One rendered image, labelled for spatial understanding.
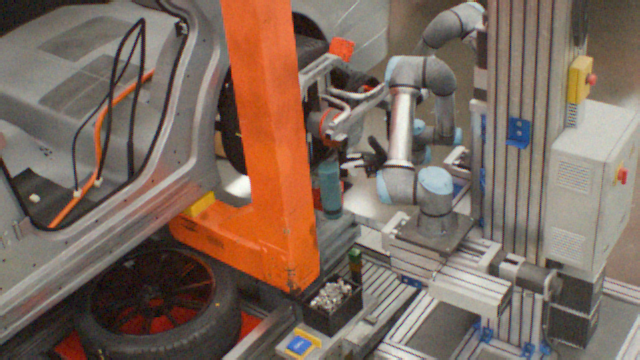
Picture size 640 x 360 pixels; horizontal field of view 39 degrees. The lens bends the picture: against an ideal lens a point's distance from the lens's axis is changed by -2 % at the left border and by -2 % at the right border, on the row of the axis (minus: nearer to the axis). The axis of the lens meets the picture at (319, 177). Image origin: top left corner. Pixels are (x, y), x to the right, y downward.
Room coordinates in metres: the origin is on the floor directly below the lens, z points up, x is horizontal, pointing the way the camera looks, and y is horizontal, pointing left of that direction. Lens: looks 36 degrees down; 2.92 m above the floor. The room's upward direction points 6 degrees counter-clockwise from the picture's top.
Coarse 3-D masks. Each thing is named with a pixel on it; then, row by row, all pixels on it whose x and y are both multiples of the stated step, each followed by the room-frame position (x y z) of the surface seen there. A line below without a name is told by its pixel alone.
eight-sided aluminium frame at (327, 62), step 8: (328, 56) 3.37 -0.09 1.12; (336, 56) 3.36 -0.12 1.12; (312, 64) 3.32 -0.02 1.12; (320, 64) 3.34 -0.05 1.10; (328, 64) 3.31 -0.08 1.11; (336, 64) 3.35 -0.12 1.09; (344, 64) 3.39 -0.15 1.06; (304, 72) 3.26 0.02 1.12; (312, 72) 3.25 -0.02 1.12; (320, 72) 3.27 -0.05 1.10; (344, 72) 3.41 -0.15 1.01; (304, 80) 3.20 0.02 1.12; (312, 80) 3.23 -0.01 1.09; (304, 88) 3.19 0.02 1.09; (360, 88) 3.47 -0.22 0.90; (352, 104) 3.48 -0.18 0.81; (336, 152) 3.39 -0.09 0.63; (336, 160) 3.35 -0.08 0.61; (312, 176) 3.23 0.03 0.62; (312, 184) 3.18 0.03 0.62
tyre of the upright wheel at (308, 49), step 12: (300, 36) 3.51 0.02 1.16; (300, 48) 3.35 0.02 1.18; (312, 48) 3.37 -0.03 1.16; (324, 48) 3.43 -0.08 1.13; (300, 60) 3.31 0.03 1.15; (312, 60) 3.37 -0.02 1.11; (228, 84) 3.30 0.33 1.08; (228, 96) 3.26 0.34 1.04; (228, 108) 3.24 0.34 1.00; (228, 120) 3.22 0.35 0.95; (228, 132) 3.21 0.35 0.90; (240, 132) 3.16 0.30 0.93; (228, 144) 3.21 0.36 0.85; (240, 144) 3.16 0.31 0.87; (228, 156) 3.23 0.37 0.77; (240, 156) 3.17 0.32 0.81; (240, 168) 3.21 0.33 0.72
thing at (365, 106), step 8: (376, 96) 3.24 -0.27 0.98; (384, 96) 3.27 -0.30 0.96; (360, 104) 3.19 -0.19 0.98; (368, 104) 3.19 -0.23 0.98; (352, 112) 3.14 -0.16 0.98; (360, 112) 3.14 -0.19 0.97; (344, 120) 3.09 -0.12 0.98; (352, 120) 3.10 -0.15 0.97; (344, 128) 3.06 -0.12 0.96; (328, 136) 3.00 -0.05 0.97; (336, 136) 3.02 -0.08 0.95
